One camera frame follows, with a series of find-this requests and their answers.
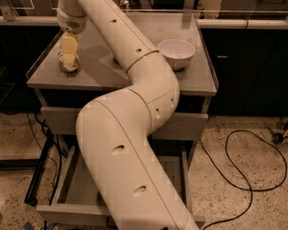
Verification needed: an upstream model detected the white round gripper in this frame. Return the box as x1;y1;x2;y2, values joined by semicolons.
57;0;86;55

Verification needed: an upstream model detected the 7up soda can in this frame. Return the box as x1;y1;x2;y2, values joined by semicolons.
58;51;80;73

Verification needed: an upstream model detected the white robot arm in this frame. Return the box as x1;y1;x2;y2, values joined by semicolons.
58;0;199;230

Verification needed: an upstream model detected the grey drawer cabinet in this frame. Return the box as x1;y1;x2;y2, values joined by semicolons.
27;11;218;158

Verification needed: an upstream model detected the open grey lower drawer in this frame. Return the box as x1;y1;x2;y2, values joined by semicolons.
36;145;192;229

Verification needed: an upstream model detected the white ceramic bowl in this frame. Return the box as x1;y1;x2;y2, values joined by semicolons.
157;39;196;71

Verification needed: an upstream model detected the black caster wheel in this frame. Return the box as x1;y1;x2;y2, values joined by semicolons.
272;132;284;144

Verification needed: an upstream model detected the white horizontal rail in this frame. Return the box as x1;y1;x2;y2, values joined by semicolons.
0;16;288;30

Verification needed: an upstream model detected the black table leg frame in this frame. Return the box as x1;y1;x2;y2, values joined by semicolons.
0;136;53;206

